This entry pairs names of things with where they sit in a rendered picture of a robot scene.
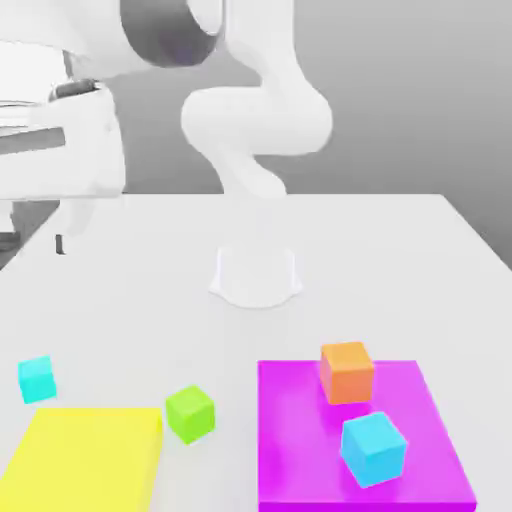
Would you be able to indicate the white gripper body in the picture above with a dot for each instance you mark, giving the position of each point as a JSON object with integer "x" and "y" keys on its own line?
{"x": 90, "y": 160}

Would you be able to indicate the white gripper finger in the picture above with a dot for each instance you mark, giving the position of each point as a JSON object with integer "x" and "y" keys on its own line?
{"x": 78, "y": 216}

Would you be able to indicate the large yellow box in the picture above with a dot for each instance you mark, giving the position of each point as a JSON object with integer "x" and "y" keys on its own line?
{"x": 84, "y": 460}

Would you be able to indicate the large magenta box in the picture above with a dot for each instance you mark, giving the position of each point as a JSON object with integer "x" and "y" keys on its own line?
{"x": 296, "y": 448}

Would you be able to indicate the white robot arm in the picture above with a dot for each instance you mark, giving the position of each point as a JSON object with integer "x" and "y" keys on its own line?
{"x": 256, "y": 120}

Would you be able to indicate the small orange cube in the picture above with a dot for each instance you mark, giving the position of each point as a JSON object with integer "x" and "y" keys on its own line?
{"x": 346, "y": 374}

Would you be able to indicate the small light blue cube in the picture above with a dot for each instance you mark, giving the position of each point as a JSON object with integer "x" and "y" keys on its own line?
{"x": 374, "y": 450}

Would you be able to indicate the small green cube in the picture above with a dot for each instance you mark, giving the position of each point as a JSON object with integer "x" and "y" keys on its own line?
{"x": 190, "y": 416}

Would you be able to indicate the small cyan cube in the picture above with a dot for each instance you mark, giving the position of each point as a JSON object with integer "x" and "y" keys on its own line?
{"x": 36, "y": 380}

